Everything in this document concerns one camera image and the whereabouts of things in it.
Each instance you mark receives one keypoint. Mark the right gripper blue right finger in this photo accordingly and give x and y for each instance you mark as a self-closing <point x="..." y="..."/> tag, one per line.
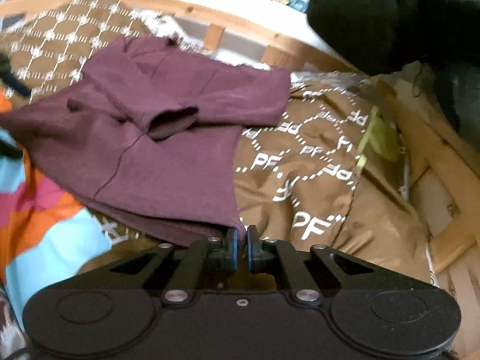
<point x="261" y="254"/>

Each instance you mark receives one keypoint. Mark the wooden bed frame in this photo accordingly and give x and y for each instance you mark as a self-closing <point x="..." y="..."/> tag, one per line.
<point x="298" y="181"/>

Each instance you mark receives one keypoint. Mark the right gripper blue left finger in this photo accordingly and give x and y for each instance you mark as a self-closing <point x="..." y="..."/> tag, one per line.
<point x="224" y="252"/>

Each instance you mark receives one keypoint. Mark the yellow-green cloth tag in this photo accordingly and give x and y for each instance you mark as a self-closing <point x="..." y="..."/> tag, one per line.
<point x="381" y="137"/>

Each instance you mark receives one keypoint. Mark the maroon long-sleeve sweater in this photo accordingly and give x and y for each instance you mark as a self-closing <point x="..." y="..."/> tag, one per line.
<point x="148" y="135"/>

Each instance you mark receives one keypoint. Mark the black puffy jacket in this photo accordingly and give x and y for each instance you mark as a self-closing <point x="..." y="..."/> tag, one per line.
<point x="382" y="36"/>

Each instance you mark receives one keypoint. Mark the brown PF patterned duvet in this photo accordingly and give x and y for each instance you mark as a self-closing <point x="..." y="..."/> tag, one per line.
<point x="170" y="143"/>

